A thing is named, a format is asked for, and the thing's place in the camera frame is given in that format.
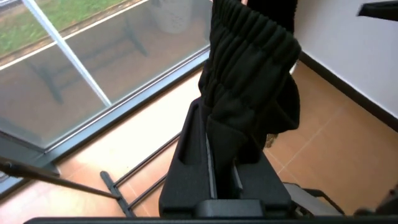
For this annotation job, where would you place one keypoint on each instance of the pink clothes hanger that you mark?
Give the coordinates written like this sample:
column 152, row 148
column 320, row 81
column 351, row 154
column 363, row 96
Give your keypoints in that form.
column 244, row 2

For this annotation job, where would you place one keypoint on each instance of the black garment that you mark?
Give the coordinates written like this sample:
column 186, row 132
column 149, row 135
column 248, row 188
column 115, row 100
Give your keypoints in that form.
column 248, row 77

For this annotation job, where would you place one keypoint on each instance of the black clothes rack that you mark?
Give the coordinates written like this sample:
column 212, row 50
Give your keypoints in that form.
column 115, row 186

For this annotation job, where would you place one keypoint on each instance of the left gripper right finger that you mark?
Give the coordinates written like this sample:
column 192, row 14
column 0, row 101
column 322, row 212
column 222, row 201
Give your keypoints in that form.
column 264, row 186

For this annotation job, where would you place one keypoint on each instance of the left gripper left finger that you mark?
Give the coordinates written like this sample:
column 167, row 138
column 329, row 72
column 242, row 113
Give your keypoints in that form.
column 186, row 186

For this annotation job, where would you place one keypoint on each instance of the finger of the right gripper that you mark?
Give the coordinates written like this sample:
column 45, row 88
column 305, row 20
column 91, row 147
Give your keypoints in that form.
column 382, row 11

